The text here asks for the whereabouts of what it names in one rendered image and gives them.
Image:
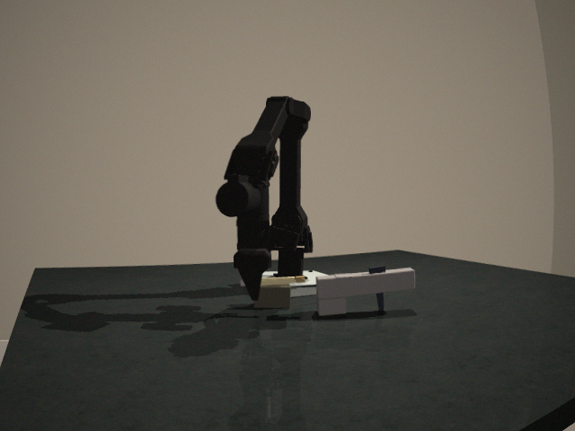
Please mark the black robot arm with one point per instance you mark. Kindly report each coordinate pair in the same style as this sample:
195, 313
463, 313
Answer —
250, 167

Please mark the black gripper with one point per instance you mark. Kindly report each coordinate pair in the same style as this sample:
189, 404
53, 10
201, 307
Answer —
253, 257

